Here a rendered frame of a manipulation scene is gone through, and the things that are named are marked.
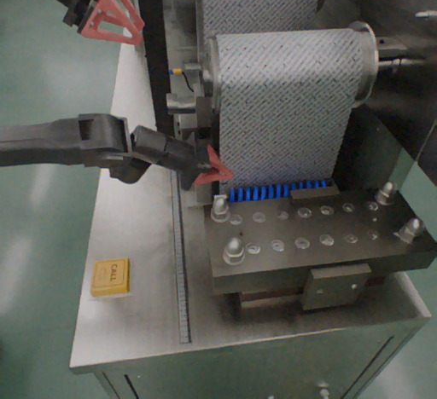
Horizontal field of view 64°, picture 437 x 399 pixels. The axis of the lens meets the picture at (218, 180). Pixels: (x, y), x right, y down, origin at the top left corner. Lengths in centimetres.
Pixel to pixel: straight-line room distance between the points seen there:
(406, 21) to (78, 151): 58
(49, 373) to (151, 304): 107
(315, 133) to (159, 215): 41
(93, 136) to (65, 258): 147
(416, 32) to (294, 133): 25
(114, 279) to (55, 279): 123
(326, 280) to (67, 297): 144
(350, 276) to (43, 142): 53
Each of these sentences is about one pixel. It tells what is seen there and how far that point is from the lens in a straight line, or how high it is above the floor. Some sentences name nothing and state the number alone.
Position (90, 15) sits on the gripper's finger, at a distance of 54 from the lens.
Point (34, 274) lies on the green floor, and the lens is 202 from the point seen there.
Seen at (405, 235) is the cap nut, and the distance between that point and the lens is 70.
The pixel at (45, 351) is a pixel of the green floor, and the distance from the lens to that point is 179.
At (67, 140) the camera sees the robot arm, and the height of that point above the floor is 122.
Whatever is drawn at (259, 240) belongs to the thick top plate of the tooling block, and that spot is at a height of 103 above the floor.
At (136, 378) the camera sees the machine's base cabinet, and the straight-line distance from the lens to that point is 79.
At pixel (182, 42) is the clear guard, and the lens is 165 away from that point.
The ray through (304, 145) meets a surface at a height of 113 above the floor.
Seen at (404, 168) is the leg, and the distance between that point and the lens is 106.
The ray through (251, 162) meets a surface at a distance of 68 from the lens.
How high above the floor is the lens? 153
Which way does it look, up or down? 43 degrees down
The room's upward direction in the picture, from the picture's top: straight up
